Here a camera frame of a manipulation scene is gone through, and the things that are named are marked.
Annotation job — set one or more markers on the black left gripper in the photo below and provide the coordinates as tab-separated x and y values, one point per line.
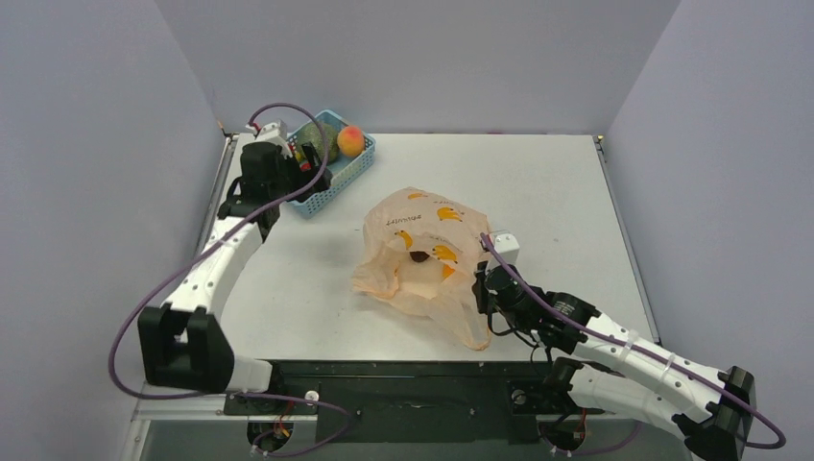
308	179

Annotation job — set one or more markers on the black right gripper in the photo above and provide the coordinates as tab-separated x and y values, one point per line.
481	289

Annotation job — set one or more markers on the orange translucent plastic bag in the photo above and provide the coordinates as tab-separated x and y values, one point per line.
440	288

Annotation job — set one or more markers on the fake peach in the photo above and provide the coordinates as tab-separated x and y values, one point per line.
351	141

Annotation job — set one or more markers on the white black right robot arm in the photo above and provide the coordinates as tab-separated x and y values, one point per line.
608	367

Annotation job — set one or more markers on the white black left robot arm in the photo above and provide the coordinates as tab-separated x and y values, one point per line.
182	342

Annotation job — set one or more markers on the green netted melon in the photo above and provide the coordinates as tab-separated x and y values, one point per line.
311	133

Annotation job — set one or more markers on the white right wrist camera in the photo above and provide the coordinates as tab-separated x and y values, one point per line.
506	245

